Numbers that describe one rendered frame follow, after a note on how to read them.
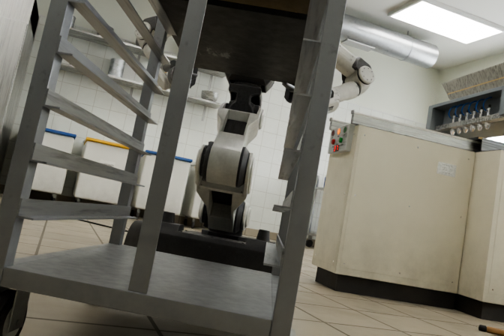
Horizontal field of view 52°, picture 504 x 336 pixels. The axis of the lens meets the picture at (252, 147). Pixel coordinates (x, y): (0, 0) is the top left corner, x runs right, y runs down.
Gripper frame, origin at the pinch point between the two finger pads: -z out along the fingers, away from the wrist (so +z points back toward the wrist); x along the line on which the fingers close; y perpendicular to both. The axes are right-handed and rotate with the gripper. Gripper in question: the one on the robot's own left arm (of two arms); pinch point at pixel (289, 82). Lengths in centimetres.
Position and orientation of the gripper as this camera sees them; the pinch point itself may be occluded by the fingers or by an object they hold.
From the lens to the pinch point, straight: 185.2
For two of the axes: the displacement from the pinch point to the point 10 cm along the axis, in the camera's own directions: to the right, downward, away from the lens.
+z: 5.2, 2.1, 8.3
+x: 1.9, -9.7, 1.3
